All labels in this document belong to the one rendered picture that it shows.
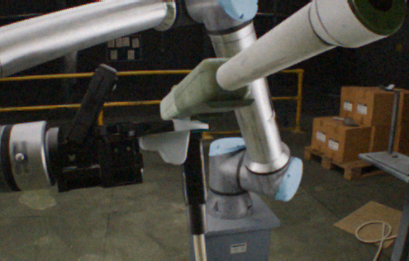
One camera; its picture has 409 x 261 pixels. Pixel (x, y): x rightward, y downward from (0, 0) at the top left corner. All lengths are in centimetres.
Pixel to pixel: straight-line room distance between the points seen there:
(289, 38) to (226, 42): 60
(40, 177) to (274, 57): 32
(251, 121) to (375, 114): 283
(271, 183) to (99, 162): 70
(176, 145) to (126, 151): 7
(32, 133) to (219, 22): 48
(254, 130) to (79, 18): 54
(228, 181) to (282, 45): 97
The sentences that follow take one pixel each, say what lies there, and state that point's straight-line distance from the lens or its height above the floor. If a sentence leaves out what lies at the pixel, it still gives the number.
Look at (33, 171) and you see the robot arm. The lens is 42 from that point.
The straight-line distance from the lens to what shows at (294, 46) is 16.
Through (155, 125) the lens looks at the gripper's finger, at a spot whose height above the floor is 114.
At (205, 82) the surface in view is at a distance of 28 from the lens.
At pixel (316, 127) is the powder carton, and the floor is 40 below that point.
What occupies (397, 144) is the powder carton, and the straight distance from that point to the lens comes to 396.
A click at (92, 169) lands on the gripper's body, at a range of 43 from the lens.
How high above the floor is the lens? 122
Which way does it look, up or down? 13 degrees down
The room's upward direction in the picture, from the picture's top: straight up
